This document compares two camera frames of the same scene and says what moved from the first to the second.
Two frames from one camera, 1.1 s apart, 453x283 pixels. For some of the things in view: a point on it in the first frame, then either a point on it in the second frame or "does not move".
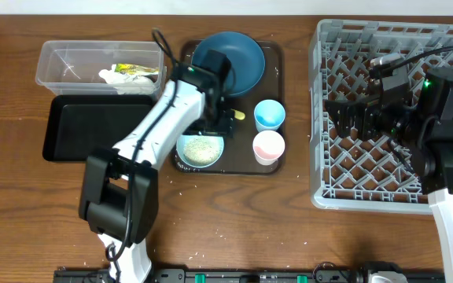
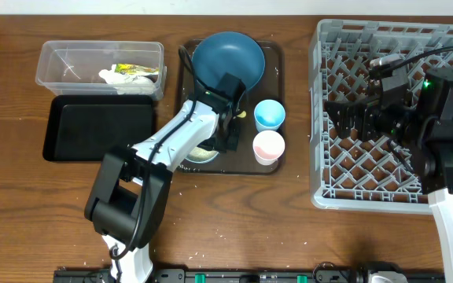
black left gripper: x=216 y=126 → x=229 y=138
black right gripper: x=366 y=118 does not move
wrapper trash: x=130 y=79 does not move
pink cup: x=268 y=147 does not move
